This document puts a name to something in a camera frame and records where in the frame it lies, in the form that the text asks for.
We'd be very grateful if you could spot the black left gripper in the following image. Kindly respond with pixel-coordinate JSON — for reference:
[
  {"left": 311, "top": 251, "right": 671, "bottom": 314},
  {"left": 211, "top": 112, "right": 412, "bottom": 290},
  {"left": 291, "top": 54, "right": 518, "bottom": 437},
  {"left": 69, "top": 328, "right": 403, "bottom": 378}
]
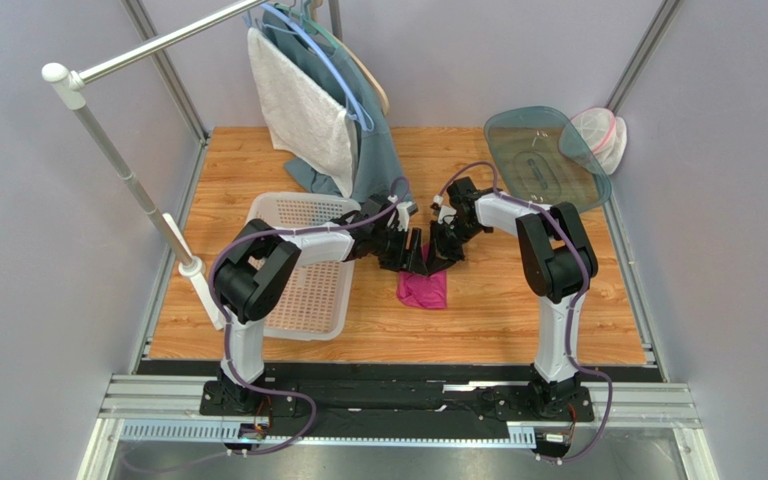
[{"left": 369, "top": 225, "right": 428, "bottom": 276}]

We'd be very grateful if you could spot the magenta paper napkin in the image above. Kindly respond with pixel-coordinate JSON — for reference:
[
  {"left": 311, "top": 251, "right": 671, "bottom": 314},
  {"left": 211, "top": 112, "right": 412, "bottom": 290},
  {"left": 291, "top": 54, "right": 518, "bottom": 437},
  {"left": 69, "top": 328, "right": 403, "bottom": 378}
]
[{"left": 396, "top": 270, "right": 448, "bottom": 310}]

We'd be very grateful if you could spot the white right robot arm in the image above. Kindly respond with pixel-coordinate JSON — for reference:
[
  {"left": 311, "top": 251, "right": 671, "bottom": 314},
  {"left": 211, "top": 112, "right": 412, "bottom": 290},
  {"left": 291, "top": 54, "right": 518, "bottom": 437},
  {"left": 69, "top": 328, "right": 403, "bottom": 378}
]
[{"left": 426, "top": 177, "right": 598, "bottom": 417}]

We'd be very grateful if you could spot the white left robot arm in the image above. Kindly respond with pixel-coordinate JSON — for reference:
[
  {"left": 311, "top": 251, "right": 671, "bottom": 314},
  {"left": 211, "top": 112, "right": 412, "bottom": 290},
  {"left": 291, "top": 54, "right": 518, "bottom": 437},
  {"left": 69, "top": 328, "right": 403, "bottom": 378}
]
[{"left": 208, "top": 194, "right": 425, "bottom": 413}]

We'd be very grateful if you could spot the blue-grey shirt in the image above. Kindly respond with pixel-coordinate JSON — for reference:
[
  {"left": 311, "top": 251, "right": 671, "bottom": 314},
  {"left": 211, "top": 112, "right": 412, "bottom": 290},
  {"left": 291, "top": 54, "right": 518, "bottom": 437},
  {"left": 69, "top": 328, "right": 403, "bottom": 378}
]
[{"left": 251, "top": 11, "right": 404, "bottom": 203}]

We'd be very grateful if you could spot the white plastic basket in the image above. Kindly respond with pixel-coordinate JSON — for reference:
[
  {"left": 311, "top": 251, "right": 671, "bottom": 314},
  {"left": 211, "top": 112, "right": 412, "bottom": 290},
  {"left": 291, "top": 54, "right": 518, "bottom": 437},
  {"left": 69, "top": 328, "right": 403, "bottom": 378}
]
[{"left": 247, "top": 192, "right": 360, "bottom": 341}]

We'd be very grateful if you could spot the transparent teal plastic lid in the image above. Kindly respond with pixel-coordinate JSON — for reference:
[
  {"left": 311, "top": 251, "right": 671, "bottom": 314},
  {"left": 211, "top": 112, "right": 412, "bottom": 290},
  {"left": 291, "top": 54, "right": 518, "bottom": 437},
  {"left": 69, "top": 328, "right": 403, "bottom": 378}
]
[{"left": 483, "top": 106, "right": 611, "bottom": 212}]

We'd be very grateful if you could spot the blue clothes hanger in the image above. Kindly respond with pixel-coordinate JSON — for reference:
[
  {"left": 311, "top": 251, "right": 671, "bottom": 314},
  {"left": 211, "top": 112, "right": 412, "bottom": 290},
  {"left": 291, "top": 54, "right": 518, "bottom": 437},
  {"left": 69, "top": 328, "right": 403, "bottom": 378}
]
[{"left": 259, "top": 3, "right": 374, "bottom": 132}]

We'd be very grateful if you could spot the white towel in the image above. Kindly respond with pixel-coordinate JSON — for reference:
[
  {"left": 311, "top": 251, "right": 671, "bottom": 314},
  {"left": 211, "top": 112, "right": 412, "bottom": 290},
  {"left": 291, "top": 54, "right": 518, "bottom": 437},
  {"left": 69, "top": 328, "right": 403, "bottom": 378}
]
[{"left": 247, "top": 29, "right": 358, "bottom": 197}]

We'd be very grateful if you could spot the white mesh laundry bag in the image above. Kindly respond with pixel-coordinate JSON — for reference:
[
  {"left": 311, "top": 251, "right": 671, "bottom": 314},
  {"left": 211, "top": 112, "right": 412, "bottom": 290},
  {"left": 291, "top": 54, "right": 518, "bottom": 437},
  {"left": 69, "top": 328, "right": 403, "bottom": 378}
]
[{"left": 559, "top": 107, "right": 628, "bottom": 175}]

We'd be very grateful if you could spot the green clothes hanger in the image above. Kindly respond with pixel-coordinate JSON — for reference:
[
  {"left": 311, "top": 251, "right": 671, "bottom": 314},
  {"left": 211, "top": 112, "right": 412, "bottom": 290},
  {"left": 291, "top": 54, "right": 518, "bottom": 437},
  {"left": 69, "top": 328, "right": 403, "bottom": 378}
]
[{"left": 275, "top": 1, "right": 345, "bottom": 50}]

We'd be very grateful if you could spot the wooden clothes hanger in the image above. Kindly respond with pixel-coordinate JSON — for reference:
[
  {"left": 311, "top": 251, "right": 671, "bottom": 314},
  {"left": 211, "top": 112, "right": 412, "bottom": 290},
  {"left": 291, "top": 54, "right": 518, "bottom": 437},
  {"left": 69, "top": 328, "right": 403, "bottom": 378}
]
[{"left": 310, "top": 0, "right": 391, "bottom": 116}]

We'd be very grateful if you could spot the white clothes rack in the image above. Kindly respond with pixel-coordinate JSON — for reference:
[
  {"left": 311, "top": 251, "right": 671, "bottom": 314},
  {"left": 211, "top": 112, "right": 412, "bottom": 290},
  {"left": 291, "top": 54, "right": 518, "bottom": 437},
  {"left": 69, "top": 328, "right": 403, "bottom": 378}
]
[{"left": 40, "top": 1, "right": 258, "bottom": 333}]

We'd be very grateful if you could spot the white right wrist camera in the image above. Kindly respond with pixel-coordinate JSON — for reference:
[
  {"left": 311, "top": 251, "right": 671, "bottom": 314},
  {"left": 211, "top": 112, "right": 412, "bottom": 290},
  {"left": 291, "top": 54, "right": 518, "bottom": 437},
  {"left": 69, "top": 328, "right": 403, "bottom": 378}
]
[{"left": 432, "top": 195, "right": 457, "bottom": 225}]

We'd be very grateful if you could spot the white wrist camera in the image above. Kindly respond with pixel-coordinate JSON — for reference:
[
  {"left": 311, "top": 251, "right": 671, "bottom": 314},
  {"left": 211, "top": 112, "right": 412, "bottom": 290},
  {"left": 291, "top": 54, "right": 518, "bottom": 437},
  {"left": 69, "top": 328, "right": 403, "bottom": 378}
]
[
  {"left": 432, "top": 195, "right": 457, "bottom": 225},
  {"left": 387, "top": 195, "right": 418, "bottom": 232}
]

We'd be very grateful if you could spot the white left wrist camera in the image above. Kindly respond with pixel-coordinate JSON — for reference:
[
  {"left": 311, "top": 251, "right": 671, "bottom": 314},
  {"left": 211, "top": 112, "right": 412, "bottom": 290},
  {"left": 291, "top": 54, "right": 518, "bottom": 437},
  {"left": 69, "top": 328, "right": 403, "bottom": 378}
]
[{"left": 387, "top": 195, "right": 418, "bottom": 232}]

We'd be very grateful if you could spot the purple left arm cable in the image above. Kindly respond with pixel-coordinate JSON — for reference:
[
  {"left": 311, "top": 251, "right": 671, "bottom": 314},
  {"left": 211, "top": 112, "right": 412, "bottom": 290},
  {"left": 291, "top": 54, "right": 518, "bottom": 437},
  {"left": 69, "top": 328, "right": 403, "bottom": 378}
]
[{"left": 207, "top": 175, "right": 413, "bottom": 457}]

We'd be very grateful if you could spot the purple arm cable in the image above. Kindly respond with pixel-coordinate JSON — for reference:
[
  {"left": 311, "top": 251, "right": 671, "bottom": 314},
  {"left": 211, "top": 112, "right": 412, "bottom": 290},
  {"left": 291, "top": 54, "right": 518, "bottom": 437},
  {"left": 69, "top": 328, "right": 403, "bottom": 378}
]
[
  {"left": 433, "top": 161, "right": 615, "bottom": 465},
  {"left": 207, "top": 175, "right": 413, "bottom": 457}
]

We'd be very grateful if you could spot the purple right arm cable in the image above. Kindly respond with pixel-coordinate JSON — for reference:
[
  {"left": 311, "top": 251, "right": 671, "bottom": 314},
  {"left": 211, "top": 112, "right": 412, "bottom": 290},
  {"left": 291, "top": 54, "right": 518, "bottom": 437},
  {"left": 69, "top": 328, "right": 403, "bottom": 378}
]
[{"left": 433, "top": 161, "right": 615, "bottom": 465}]

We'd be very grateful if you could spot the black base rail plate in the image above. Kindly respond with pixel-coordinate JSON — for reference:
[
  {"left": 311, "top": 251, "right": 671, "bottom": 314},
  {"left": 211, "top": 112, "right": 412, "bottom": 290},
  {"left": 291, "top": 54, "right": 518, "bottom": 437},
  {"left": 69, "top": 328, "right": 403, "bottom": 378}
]
[{"left": 199, "top": 362, "right": 595, "bottom": 440}]

